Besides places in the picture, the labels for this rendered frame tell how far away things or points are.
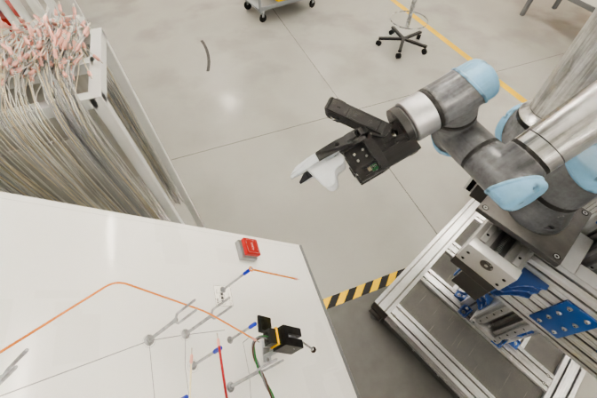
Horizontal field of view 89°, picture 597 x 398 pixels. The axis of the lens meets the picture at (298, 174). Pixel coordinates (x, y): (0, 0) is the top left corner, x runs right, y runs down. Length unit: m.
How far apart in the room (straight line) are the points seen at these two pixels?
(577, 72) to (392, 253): 1.57
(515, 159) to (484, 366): 1.43
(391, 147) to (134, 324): 0.54
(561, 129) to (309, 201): 1.83
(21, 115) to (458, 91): 0.89
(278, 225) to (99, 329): 1.64
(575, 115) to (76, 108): 0.95
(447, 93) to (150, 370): 0.66
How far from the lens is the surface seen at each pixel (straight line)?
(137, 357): 0.65
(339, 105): 0.54
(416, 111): 0.53
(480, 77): 0.57
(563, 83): 0.86
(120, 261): 0.70
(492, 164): 0.59
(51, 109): 0.91
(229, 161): 2.54
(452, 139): 0.62
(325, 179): 0.49
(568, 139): 0.61
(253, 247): 0.88
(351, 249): 2.10
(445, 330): 1.87
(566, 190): 0.94
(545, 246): 1.03
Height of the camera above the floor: 1.90
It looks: 53 degrees down
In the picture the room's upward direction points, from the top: straight up
